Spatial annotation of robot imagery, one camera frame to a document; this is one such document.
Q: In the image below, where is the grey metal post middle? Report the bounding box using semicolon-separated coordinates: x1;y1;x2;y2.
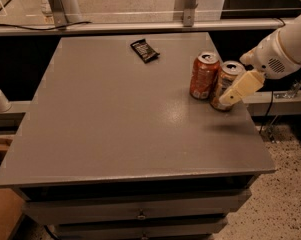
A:
173;0;197;27

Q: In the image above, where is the drawer knob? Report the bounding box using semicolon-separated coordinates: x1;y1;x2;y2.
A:
140;232;149;240
136;210;147;220

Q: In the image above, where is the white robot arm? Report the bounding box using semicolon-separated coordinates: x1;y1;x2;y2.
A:
219;15;301;105

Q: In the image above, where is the cardboard box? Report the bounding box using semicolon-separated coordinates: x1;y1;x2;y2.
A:
0;136;23;240

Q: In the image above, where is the black cable on rail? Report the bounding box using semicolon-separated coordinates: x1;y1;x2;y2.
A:
0;20;92;31

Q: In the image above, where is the lower drawer knob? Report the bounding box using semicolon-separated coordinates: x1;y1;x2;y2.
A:
140;232;149;240

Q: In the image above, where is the red coke can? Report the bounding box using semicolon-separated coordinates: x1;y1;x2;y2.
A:
190;51;220;100

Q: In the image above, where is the pale orange soda can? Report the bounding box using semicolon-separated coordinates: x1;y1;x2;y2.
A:
210;61;245;111

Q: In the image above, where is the grey metal post left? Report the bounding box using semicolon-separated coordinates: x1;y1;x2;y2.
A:
48;0;67;28

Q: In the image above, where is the black snack bar wrapper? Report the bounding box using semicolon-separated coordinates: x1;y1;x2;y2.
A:
130;39;159;63

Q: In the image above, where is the grey metal post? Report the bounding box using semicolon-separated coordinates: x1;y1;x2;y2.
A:
48;0;67;28
173;0;197;27

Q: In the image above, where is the grey drawer cabinet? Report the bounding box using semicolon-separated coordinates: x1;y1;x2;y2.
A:
0;33;275;240

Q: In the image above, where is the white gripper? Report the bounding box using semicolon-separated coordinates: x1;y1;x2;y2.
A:
219;27;301;105

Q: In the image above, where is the upper drawer knob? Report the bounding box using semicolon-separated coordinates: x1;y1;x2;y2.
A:
136;210;147;220

